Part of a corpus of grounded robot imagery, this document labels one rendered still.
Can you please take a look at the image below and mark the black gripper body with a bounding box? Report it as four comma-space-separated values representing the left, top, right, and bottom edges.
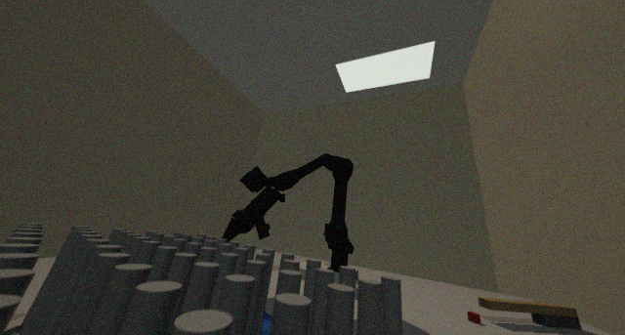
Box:
233, 197, 269, 231

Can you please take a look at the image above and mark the blue flat strip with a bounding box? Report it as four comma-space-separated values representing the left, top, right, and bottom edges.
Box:
262, 313, 272, 335

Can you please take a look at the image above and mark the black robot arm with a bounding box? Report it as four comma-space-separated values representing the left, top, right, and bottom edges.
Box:
239, 153, 354, 272

